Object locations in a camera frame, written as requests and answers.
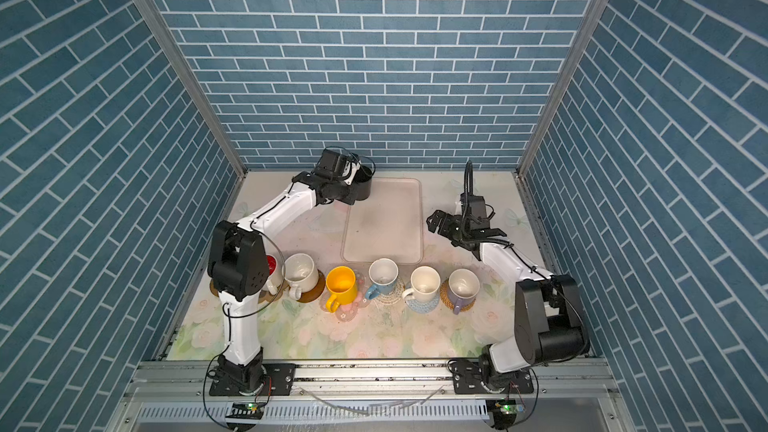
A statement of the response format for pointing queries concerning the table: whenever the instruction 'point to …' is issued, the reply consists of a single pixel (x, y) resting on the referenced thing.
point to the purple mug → (463, 288)
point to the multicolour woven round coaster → (394, 297)
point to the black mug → (362, 183)
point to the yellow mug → (341, 282)
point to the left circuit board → (246, 411)
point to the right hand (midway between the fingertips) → (436, 220)
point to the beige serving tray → (389, 224)
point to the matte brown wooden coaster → (213, 289)
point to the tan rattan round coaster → (448, 302)
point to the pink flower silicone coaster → (348, 312)
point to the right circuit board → (510, 407)
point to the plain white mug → (425, 283)
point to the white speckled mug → (300, 273)
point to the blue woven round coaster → (423, 307)
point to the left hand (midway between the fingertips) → (355, 188)
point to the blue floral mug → (383, 273)
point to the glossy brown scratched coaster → (311, 295)
